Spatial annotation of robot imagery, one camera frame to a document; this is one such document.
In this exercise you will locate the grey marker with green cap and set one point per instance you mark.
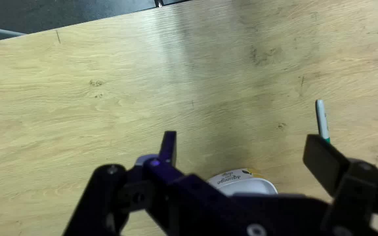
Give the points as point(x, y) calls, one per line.
point(322, 119)

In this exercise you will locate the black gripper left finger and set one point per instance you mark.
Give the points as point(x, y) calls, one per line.
point(105, 196)

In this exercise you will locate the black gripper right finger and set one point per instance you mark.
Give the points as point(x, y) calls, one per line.
point(328, 164)

